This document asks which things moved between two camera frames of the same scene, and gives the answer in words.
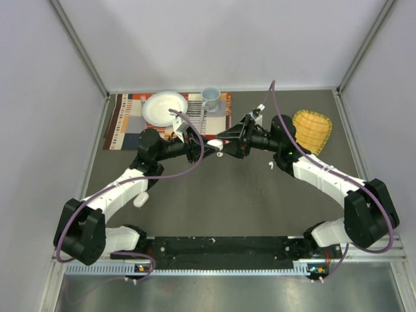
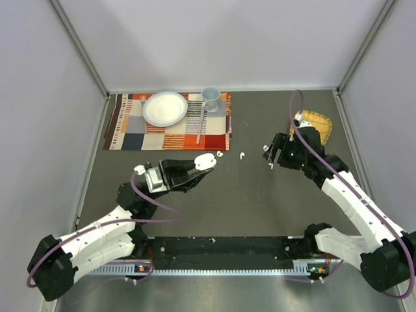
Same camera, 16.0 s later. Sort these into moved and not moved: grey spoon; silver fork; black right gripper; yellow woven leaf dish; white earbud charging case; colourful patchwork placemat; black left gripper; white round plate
Moved: white earbud charging case; black right gripper; black left gripper
Not moved: white round plate; silver fork; grey spoon; yellow woven leaf dish; colourful patchwork placemat
